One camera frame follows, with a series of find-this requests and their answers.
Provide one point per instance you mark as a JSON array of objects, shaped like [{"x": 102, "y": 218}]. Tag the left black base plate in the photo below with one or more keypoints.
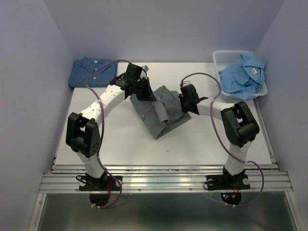
[{"x": 105, "y": 183}]

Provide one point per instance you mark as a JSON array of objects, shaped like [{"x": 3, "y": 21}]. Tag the grey long sleeve shirt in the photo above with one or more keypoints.
[{"x": 163, "y": 115}]

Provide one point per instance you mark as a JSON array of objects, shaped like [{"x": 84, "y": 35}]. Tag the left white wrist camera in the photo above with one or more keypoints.
[{"x": 144, "y": 71}]

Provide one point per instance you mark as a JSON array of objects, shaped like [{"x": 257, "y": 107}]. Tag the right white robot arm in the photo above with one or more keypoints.
[{"x": 241, "y": 128}]

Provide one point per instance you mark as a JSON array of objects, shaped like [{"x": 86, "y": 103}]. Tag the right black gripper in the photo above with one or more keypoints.
[{"x": 184, "y": 109}]

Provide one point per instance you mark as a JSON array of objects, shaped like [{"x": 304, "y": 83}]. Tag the aluminium mounting rail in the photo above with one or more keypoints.
[{"x": 176, "y": 162}]

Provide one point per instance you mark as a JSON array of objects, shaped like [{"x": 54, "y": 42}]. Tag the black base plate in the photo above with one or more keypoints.
[
  {"x": 227, "y": 183},
  {"x": 105, "y": 183}
]

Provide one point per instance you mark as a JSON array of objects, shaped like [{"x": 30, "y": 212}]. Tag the folded blue checkered shirt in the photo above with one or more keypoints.
[{"x": 102, "y": 71}]

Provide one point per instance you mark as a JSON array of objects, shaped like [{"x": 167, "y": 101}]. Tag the light blue shirt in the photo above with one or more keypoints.
[{"x": 243, "y": 77}]

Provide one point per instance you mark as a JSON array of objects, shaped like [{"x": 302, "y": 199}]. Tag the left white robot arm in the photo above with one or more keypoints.
[{"x": 84, "y": 133}]

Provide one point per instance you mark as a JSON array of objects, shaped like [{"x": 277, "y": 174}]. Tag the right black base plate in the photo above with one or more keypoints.
[{"x": 227, "y": 183}]

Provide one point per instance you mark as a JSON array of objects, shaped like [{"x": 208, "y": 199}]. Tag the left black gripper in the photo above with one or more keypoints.
[{"x": 148, "y": 96}]

